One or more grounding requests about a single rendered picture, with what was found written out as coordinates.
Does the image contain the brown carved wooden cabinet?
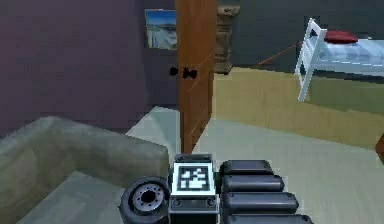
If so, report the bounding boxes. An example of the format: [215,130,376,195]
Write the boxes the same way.
[213,5,241,76]

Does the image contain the black door handle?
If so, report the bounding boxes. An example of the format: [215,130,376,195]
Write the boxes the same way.
[169,66,198,80]

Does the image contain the brown wooden room door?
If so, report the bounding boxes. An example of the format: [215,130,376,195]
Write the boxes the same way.
[174,0,219,155]

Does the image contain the grey-green sofa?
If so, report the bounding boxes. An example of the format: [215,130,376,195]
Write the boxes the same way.
[0,115,170,224]

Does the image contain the framed landscape picture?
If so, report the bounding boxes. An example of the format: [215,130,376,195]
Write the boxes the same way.
[144,8,178,51]

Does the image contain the red pillow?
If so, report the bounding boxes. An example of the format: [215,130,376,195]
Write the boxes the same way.
[323,30,359,45]

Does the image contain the white framed bed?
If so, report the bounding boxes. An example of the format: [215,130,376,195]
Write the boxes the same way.
[294,17,384,102]

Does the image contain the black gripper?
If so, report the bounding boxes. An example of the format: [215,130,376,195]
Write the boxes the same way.
[119,176,172,224]

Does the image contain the brown wooden furniture corner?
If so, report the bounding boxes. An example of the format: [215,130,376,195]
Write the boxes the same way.
[374,132,384,164]

